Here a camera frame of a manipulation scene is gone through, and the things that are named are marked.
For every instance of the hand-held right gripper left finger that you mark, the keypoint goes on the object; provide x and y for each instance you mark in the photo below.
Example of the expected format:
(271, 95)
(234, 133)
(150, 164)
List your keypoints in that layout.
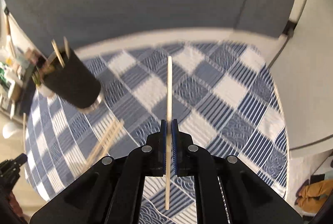
(163, 151)

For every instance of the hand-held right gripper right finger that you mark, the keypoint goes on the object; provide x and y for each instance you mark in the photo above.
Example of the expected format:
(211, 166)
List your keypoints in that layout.
(175, 153)

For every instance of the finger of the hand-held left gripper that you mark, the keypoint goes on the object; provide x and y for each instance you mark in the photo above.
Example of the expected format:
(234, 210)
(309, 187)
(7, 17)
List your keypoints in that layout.
(22, 159)

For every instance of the pile of wooden chopsticks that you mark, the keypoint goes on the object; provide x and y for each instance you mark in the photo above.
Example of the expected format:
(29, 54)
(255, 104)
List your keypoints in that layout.
(109, 137)

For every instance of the pale single chopstick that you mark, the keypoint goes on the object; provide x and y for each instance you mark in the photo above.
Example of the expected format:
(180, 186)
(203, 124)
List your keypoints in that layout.
(169, 83)
(57, 53)
(51, 59)

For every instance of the black cylindrical utensil holder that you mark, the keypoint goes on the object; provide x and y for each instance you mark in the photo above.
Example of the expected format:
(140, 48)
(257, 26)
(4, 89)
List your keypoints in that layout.
(71, 81)

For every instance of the blue white patterned tablecloth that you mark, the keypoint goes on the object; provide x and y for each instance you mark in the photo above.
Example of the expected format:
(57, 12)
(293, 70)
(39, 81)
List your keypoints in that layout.
(208, 114)

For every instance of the small potted plant white pot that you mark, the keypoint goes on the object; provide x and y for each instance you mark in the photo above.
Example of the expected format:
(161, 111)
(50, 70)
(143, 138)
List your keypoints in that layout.
(46, 91)

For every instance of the green packet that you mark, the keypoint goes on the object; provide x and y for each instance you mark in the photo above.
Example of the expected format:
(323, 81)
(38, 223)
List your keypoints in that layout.
(2, 75)

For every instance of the white refrigerator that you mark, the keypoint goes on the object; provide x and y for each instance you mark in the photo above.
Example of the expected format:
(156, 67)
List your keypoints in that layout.
(301, 88)

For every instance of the person's yellow pants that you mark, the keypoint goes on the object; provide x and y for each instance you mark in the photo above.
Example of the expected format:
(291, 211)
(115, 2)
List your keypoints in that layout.
(314, 192)

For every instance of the black wall plug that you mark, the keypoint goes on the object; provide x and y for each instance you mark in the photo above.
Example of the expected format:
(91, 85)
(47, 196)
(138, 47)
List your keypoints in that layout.
(288, 27)

